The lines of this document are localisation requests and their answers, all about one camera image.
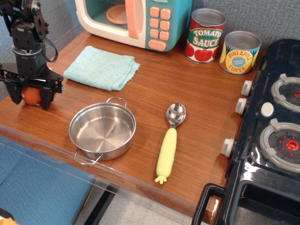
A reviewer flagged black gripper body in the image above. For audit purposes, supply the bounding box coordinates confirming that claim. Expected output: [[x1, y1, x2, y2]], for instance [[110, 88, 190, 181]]
[[0, 45, 63, 93]]

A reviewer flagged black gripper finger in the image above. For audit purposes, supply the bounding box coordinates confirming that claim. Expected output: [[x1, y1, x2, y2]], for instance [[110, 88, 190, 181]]
[[5, 81, 22, 105], [40, 88, 55, 110]]

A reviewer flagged brown plush mushroom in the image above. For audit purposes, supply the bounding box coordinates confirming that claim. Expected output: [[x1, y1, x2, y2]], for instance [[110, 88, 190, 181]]
[[21, 87, 42, 106]]

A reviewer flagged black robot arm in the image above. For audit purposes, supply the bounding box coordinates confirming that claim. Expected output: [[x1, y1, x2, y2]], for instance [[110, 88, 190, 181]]
[[0, 0, 63, 110]]

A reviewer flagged stainless steel pot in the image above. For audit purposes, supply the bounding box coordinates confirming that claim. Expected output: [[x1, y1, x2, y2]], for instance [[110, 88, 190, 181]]
[[68, 97, 136, 165]]

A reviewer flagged light blue folded cloth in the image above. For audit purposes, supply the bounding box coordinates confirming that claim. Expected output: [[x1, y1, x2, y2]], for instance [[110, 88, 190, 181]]
[[64, 46, 140, 91]]

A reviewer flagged orange object bottom left corner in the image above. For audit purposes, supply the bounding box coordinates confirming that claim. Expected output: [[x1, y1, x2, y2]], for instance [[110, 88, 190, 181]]
[[0, 208, 18, 225]]

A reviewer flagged toy microwave teal and cream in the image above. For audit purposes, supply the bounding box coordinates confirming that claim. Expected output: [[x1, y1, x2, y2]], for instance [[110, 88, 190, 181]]
[[75, 0, 192, 52]]

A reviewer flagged tomato sauce can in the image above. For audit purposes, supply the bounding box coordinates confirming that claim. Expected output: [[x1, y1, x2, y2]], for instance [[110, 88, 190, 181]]
[[185, 8, 226, 63]]

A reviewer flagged pineapple slices can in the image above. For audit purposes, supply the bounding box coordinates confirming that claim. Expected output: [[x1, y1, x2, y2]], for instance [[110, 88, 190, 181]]
[[219, 30, 262, 75]]

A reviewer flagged black toy stove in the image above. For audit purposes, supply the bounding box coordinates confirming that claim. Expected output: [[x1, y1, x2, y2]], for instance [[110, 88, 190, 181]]
[[192, 39, 300, 225]]

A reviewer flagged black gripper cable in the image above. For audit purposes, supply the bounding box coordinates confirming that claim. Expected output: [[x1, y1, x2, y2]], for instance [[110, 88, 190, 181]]
[[42, 37, 59, 63]]

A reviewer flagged spoon with yellow handle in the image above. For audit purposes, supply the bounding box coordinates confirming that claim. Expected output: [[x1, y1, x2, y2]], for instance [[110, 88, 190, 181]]
[[155, 103, 186, 185]]

